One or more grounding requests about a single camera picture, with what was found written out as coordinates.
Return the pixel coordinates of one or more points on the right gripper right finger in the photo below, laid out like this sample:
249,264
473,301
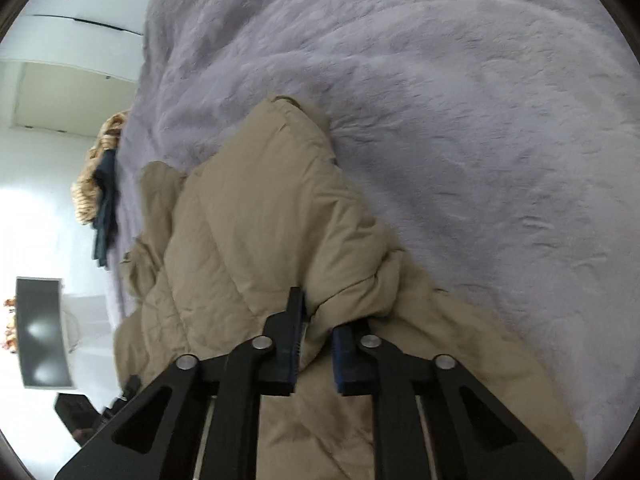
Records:
432,419

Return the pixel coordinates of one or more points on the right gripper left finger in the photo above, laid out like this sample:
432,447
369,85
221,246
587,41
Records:
199,418

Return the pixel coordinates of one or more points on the beige puffer jacket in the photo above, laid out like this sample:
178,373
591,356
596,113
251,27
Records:
221,249

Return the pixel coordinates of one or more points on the black monitor screen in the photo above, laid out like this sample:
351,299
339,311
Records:
40,335

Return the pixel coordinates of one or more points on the dark teal knit garment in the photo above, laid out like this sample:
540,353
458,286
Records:
105,222

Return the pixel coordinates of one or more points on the lavender fleece bed blanket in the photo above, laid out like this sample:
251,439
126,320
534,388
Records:
499,137

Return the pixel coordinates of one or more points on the white wardrobe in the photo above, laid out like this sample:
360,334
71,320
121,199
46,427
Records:
72,63

